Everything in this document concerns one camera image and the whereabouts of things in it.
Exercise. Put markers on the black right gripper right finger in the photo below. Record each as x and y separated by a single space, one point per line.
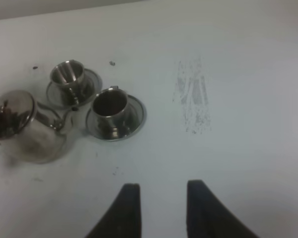
207 217

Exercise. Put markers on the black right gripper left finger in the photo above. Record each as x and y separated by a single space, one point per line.
123 218

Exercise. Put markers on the stainless steel teacup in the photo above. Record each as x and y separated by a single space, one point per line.
68 77
110 109

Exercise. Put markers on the far stainless steel saucer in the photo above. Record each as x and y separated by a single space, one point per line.
91 86

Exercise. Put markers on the near stainless steel saucer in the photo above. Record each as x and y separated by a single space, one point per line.
121 129

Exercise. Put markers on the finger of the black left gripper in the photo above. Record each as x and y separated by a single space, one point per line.
9 121

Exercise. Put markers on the stainless steel teapot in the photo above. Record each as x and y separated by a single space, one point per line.
42 134

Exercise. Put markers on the stainless steel saucer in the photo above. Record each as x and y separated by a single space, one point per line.
91 86
121 129

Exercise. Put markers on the far stainless steel teacup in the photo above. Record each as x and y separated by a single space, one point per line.
68 77

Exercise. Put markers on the near stainless steel teacup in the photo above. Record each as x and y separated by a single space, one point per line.
110 109

